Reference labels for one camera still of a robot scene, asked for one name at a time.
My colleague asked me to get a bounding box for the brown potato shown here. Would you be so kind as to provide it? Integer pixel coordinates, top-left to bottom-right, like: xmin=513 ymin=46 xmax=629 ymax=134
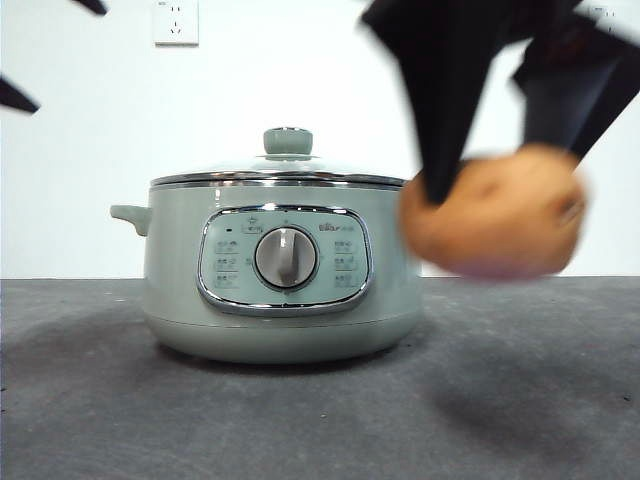
xmin=398 ymin=142 xmax=589 ymax=280

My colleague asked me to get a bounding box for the glass lid with green knob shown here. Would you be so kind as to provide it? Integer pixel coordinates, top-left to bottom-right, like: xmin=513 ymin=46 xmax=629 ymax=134
xmin=149 ymin=127 xmax=406 ymax=189

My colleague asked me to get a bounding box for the pale green electric pot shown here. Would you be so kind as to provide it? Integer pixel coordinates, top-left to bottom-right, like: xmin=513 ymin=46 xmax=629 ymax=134
xmin=109 ymin=172 xmax=425 ymax=365

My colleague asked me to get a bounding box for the white wall socket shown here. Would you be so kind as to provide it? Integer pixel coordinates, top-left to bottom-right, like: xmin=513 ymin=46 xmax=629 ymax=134
xmin=585 ymin=3 xmax=624 ymax=35
xmin=153 ymin=0 xmax=200 ymax=48

